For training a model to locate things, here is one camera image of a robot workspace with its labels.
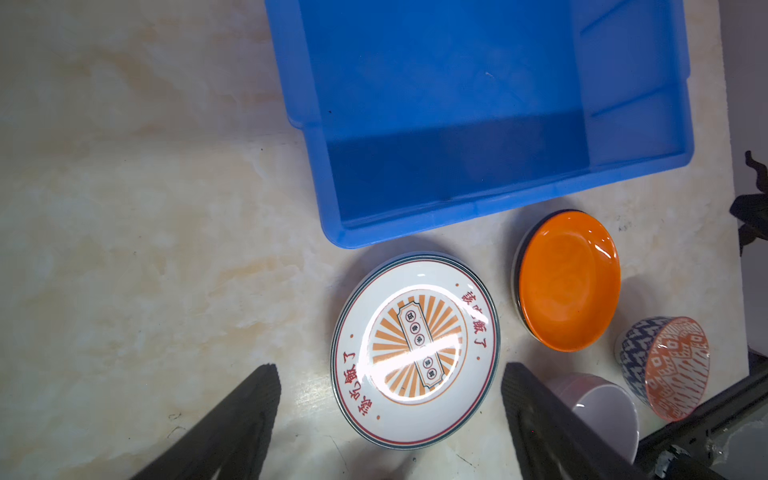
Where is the white plate orange sunburst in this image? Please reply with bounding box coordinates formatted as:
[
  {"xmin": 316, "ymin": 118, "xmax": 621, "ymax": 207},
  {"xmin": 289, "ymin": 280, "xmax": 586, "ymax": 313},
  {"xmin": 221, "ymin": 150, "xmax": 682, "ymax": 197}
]
[{"xmin": 330, "ymin": 252, "xmax": 501, "ymax": 450}]

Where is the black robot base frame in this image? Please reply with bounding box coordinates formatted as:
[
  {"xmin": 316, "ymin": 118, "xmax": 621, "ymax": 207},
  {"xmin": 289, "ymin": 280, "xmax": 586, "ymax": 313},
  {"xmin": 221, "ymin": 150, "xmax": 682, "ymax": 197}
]
[{"xmin": 634, "ymin": 352, "xmax": 767, "ymax": 479}]

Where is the red patterned bowl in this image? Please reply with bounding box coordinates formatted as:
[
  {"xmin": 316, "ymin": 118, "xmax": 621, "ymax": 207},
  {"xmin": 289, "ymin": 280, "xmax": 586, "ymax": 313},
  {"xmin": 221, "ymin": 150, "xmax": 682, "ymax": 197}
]
[{"xmin": 614, "ymin": 316, "xmax": 710, "ymax": 422}]

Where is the blue plastic bin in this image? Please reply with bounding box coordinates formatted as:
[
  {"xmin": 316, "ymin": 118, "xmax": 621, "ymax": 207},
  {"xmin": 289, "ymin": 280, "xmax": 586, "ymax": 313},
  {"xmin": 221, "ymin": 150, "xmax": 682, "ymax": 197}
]
[{"xmin": 266, "ymin": 0, "xmax": 694, "ymax": 249}]

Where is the lavender bowl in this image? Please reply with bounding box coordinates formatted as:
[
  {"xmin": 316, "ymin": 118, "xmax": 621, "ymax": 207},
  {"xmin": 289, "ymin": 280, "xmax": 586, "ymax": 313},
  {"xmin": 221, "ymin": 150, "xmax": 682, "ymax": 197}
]
[{"xmin": 546, "ymin": 373, "xmax": 639, "ymax": 464}]

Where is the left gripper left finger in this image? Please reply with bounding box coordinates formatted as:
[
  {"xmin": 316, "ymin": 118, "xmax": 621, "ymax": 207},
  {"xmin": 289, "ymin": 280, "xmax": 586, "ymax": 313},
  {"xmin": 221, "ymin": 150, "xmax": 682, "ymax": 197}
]
[{"xmin": 134, "ymin": 364, "xmax": 281, "ymax": 479}]

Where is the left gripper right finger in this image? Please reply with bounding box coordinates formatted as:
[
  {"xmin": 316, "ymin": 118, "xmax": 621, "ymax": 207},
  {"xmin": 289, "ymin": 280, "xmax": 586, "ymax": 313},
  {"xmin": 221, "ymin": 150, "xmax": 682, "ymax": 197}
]
[{"xmin": 501, "ymin": 362, "xmax": 644, "ymax": 479}]

